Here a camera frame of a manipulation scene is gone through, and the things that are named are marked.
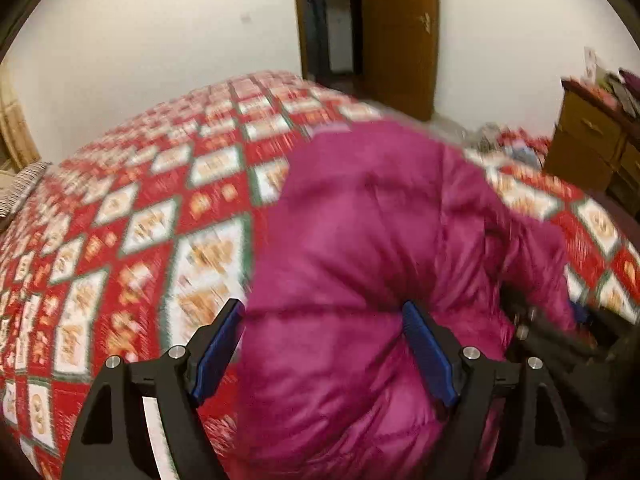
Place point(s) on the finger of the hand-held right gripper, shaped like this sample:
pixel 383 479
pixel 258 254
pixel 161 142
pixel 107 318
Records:
pixel 537 327

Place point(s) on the brown wooden door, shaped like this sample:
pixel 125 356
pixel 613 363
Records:
pixel 400 45

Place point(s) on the beige curtain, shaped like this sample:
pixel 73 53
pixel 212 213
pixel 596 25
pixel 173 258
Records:
pixel 17 120

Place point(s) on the wooden dresser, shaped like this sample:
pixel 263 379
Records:
pixel 590 145

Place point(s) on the grey striped pillow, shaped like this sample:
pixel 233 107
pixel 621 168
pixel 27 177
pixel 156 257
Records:
pixel 22 187

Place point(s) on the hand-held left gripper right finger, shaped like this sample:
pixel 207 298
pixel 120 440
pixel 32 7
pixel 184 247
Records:
pixel 426 355

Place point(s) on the pile of mixed clothes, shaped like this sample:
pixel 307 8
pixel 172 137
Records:
pixel 505 145

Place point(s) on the magenta puffer jacket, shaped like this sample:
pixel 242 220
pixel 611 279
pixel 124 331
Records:
pixel 380 260

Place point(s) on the red patterned bedspread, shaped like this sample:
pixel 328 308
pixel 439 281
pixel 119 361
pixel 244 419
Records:
pixel 125 220

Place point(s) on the wooden door frame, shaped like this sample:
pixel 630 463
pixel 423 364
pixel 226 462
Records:
pixel 301 20

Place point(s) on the dark clutter pile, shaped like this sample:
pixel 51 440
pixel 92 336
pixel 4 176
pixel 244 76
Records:
pixel 625 92

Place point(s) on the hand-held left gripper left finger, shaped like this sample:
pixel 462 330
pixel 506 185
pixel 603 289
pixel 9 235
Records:
pixel 218 350

